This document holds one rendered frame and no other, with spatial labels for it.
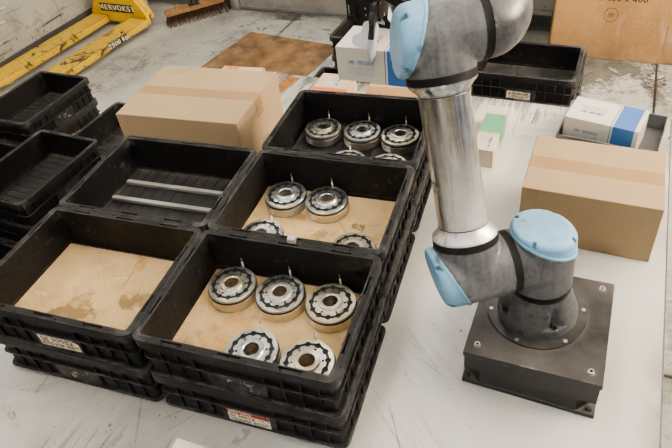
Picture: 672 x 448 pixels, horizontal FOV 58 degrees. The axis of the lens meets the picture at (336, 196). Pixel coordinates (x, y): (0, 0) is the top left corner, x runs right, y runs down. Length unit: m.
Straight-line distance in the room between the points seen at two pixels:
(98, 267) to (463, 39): 0.97
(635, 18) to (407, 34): 3.03
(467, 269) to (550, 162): 0.57
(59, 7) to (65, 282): 3.82
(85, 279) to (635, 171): 1.29
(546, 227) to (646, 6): 2.87
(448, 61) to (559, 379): 0.61
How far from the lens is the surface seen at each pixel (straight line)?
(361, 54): 1.50
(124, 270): 1.48
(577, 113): 1.90
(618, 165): 1.60
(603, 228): 1.54
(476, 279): 1.08
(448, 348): 1.35
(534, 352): 1.24
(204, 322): 1.30
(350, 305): 1.22
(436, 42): 0.96
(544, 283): 1.15
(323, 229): 1.43
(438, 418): 1.26
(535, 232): 1.12
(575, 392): 1.25
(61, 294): 1.50
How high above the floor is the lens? 1.79
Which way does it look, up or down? 39 degrees down
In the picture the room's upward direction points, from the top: 8 degrees counter-clockwise
